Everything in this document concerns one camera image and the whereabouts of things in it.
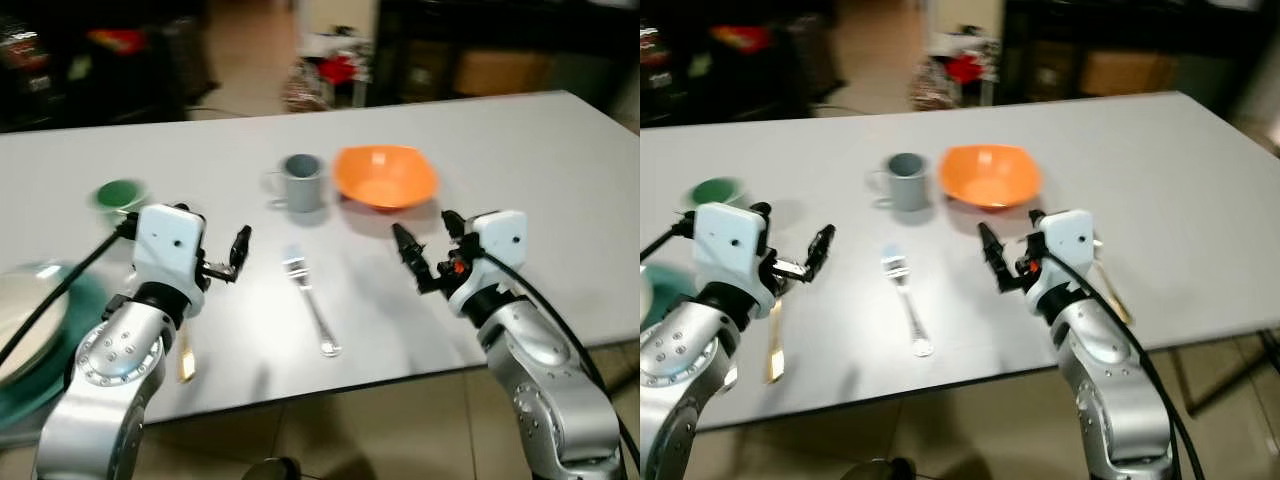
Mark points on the red bag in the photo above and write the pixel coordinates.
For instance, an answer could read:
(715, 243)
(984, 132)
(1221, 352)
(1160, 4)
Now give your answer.
(118, 40)
(740, 38)

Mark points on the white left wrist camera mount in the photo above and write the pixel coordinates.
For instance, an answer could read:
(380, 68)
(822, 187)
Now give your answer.
(730, 245)
(165, 240)

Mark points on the patterned bag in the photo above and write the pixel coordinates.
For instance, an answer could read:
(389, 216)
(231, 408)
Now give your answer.
(925, 90)
(300, 92)

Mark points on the white clothes rack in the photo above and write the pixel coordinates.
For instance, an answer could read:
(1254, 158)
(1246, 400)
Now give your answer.
(960, 40)
(335, 42)

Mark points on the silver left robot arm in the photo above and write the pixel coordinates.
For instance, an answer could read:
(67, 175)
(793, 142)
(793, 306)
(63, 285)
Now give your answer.
(110, 370)
(680, 370)

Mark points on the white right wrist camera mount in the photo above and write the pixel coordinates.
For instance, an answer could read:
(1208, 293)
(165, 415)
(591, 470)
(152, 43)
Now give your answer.
(1068, 250)
(495, 250)

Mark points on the green mug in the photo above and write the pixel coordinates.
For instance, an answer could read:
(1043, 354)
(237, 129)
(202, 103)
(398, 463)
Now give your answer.
(120, 195)
(716, 192)

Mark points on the grey mug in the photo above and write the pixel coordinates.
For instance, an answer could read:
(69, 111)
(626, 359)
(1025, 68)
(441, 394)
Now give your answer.
(303, 185)
(908, 185)

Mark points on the dark suitcase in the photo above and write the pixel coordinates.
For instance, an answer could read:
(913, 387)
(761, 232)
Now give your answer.
(815, 55)
(188, 55)

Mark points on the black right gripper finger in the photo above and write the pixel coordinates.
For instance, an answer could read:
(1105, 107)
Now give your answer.
(994, 252)
(455, 225)
(1038, 222)
(410, 252)

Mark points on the teal plate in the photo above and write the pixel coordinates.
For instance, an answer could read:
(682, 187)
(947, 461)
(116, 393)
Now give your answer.
(85, 305)
(668, 295)

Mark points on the white bowl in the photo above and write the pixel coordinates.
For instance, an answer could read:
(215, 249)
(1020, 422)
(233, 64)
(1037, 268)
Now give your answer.
(644, 298)
(25, 320)

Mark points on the black metal table leg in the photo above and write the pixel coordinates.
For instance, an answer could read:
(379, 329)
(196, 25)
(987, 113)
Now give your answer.
(1225, 375)

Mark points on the silver fork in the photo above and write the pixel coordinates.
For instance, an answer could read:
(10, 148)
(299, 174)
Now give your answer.
(310, 300)
(905, 295)

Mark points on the gold spoon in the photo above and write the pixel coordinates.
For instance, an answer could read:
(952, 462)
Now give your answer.
(186, 362)
(1115, 292)
(775, 350)

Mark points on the orange bowl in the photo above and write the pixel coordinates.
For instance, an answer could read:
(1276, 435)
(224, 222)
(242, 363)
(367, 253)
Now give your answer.
(385, 178)
(990, 177)

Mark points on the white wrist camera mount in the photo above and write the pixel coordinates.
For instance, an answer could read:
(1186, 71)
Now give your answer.
(1068, 250)
(495, 250)
(730, 245)
(165, 240)

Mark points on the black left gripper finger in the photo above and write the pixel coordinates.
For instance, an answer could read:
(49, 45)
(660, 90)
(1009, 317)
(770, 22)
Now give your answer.
(241, 250)
(821, 252)

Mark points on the black shelf unit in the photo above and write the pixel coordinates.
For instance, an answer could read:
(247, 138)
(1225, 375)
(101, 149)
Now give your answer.
(1220, 45)
(590, 50)

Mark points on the brown cardboard box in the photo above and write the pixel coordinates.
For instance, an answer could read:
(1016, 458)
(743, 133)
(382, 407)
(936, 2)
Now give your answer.
(1128, 73)
(505, 73)

